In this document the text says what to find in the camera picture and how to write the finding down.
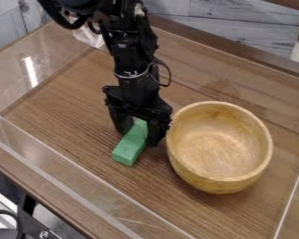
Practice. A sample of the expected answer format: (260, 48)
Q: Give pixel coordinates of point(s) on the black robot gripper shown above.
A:
(135, 99)

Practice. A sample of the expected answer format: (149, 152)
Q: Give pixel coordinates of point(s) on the green rectangular block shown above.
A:
(132, 144)

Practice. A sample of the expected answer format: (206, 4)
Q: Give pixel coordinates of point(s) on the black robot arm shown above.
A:
(120, 21)

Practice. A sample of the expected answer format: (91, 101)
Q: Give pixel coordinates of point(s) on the brown wooden bowl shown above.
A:
(219, 146)

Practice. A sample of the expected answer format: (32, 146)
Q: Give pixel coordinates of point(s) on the black metal table leg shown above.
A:
(25, 210)

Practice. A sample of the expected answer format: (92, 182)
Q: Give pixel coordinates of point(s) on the clear acrylic tray wall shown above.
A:
(95, 207)

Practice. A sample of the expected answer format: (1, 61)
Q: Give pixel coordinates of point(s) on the clear acrylic corner bracket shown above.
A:
(88, 37)

